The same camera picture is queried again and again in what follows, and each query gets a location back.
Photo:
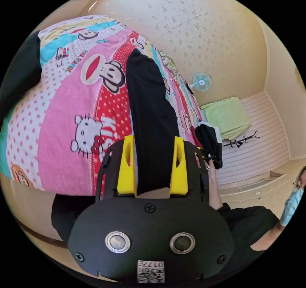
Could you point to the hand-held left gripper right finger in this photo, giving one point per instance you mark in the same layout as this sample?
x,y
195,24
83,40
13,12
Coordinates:
x,y
179,178

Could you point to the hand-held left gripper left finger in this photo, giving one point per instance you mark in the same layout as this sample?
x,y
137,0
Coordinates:
x,y
126,173

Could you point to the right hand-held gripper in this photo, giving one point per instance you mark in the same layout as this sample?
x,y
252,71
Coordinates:
x,y
210,139

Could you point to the black pants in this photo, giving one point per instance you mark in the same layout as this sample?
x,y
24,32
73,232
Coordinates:
x,y
150,106

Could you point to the person's left forearm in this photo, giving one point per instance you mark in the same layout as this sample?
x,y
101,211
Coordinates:
x,y
267,236

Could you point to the person's right forearm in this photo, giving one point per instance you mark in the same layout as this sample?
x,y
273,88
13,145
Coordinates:
x,y
215,190

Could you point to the person's right hand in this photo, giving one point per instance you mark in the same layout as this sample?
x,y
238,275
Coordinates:
x,y
210,167

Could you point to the black coat rack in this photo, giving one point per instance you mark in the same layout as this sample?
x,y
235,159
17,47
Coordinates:
x,y
235,143

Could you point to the green cloth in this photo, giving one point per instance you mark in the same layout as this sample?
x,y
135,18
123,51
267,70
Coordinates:
x,y
227,117

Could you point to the light blue standing fan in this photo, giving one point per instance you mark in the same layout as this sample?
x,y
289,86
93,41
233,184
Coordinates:
x,y
202,81

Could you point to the person's body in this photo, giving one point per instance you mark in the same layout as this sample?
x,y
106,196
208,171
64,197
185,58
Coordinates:
x,y
246,221

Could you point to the bed with cartoon printed sheet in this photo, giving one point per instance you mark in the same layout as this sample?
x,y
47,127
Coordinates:
x,y
59,101

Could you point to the pile of clothes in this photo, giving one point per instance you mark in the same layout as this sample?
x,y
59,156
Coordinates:
x,y
19,77

